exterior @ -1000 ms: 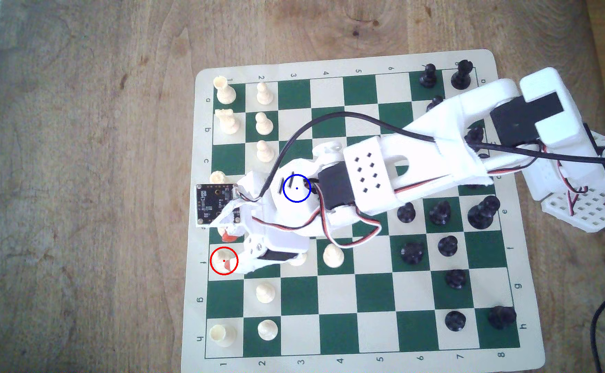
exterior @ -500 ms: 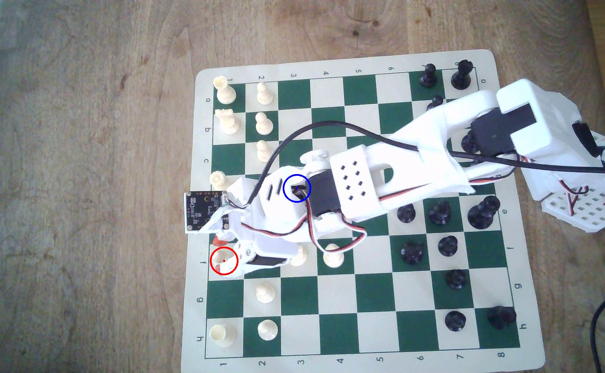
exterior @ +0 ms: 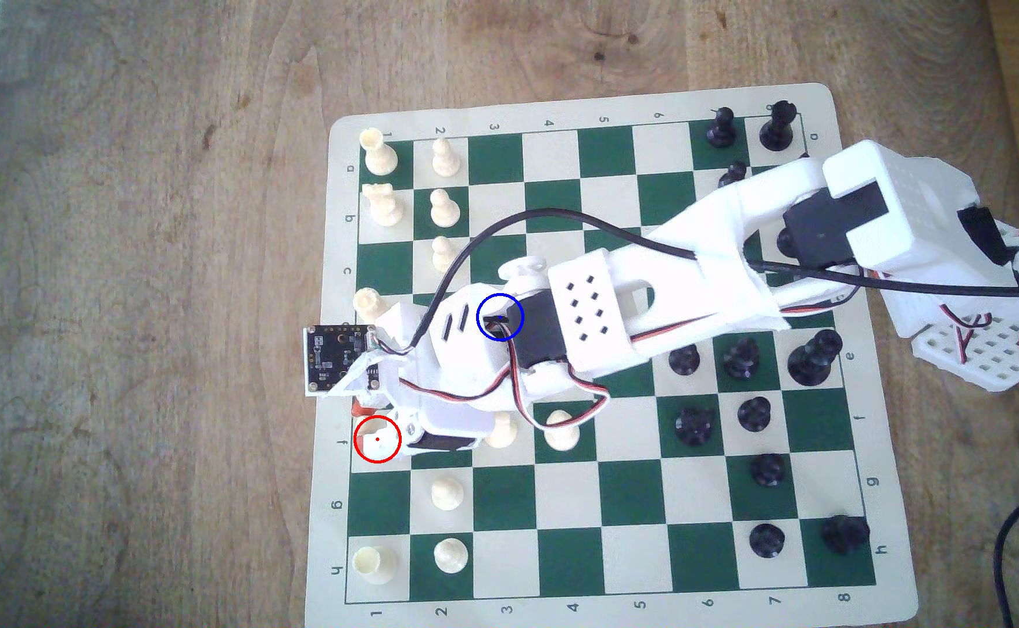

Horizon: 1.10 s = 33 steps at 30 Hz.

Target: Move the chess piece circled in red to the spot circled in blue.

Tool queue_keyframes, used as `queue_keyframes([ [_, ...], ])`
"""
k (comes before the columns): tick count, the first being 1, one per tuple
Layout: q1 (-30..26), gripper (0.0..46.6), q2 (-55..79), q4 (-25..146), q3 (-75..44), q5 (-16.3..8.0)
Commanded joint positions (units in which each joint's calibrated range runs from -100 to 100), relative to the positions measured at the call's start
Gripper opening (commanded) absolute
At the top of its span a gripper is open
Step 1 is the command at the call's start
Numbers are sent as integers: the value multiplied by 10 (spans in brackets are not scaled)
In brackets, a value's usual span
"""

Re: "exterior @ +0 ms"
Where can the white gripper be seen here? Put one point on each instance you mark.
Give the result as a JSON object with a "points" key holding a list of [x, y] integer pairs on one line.
{"points": [[444, 440]]}

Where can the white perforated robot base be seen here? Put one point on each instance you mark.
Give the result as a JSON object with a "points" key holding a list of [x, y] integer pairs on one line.
{"points": [[989, 358]]}

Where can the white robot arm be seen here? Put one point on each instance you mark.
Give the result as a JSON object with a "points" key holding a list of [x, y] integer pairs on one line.
{"points": [[710, 227]]}

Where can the white pawn chess piece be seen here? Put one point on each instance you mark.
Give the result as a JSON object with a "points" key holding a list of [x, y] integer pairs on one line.
{"points": [[442, 255], [445, 211], [446, 160], [451, 556], [446, 495]]}

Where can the white knight chess piece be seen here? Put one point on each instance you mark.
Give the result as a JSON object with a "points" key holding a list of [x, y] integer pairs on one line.
{"points": [[384, 207], [502, 432]]}

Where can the white queen chess piece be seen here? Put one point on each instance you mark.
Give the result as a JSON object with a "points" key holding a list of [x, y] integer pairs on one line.
{"points": [[368, 303]]}

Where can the white rook chess piece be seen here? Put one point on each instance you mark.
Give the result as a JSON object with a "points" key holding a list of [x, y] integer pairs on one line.
{"points": [[376, 565], [380, 157]]}

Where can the black pawn chess piece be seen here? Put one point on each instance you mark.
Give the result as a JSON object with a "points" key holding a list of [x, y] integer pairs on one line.
{"points": [[768, 470], [766, 541], [684, 359], [720, 131], [754, 415], [733, 171]]}

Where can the black knight chess piece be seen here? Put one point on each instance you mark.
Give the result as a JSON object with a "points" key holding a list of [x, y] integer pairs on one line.
{"points": [[695, 427]]}

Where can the black bishop chess piece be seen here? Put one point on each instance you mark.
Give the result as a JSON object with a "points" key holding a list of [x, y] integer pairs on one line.
{"points": [[741, 360]]}

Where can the black king chess piece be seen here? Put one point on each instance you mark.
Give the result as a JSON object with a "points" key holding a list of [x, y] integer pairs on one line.
{"points": [[811, 362]]}

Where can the black rook chess piece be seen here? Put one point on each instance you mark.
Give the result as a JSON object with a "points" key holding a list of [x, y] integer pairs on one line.
{"points": [[845, 535], [778, 129]]}

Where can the green white chessboard mat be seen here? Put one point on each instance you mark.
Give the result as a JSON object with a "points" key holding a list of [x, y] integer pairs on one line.
{"points": [[561, 497]]}

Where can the black camera circuit board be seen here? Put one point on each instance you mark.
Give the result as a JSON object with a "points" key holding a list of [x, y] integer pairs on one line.
{"points": [[339, 358]]}

